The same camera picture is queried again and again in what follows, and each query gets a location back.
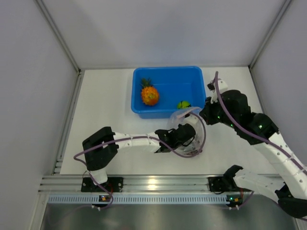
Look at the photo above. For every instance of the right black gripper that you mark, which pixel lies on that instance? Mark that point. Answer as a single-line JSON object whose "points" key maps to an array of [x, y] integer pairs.
{"points": [[206, 112]]}

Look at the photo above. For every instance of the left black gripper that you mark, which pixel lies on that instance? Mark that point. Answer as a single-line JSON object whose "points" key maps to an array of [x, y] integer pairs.
{"points": [[179, 125]]}

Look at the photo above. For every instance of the clear zip top bag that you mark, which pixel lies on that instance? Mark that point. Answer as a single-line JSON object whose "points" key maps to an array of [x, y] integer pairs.
{"points": [[199, 141]]}

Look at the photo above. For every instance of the green fake apple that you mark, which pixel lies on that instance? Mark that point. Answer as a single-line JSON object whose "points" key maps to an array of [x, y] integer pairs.
{"points": [[183, 105]]}

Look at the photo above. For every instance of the orange fake pineapple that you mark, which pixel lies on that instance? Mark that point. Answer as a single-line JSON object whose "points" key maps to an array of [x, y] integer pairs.
{"points": [[149, 94]]}

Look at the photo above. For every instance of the dark purple fake grapes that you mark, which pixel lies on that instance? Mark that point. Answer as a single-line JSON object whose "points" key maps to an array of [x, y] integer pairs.
{"points": [[191, 152]]}

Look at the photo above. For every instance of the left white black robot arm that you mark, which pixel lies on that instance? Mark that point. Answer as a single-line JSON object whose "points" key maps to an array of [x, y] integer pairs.
{"points": [[102, 146]]}

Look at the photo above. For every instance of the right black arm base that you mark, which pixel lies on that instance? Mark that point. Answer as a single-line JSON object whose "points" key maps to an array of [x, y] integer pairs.
{"points": [[221, 184]]}

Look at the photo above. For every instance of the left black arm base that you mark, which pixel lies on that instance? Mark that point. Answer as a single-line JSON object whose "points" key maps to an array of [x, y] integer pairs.
{"points": [[113, 184]]}

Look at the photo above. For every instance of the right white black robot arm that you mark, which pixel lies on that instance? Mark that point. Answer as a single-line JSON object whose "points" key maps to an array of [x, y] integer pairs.
{"points": [[231, 108]]}

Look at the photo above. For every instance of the blue plastic bin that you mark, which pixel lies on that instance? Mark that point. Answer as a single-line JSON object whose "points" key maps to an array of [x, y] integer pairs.
{"points": [[175, 85]]}

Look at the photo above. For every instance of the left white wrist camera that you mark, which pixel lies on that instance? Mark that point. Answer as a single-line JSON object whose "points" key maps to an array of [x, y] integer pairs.
{"points": [[192, 120]]}

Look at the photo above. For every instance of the aluminium mounting rail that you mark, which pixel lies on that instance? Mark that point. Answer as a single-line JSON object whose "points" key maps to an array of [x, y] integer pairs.
{"points": [[173, 174]]}

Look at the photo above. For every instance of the white slotted cable duct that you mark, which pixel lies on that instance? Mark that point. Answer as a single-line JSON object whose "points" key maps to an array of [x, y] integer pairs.
{"points": [[142, 199]]}

